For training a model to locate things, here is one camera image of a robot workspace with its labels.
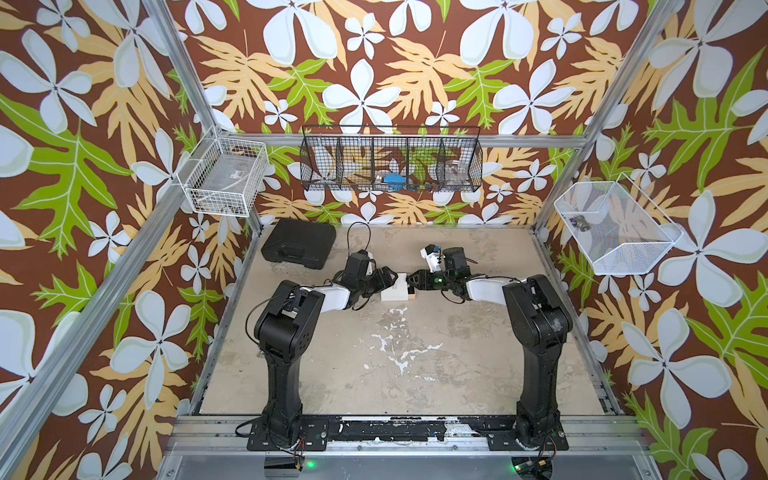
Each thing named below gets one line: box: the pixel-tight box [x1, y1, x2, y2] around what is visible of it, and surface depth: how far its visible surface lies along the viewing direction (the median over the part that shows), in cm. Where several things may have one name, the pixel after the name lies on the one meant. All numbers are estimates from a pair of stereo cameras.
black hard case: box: [261, 218, 337, 269], surface depth 114 cm
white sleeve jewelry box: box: [380, 272, 409, 301], surface depth 100 cm
